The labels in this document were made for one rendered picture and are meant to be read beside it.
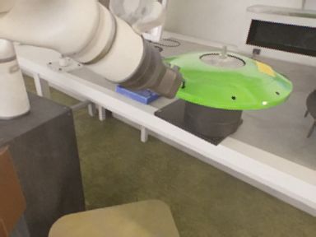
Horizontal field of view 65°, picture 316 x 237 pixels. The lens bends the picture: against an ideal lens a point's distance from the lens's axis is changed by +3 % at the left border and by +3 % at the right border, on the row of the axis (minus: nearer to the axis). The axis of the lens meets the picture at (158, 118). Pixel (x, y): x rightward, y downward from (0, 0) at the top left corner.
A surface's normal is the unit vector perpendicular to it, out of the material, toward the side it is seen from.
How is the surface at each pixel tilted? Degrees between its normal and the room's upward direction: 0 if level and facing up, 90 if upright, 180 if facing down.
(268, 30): 90
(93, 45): 106
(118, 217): 0
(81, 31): 96
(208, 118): 90
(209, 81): 21
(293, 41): 90
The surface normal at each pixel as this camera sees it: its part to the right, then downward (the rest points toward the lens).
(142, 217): 0.06, -0.85
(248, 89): 0.15, -0.58
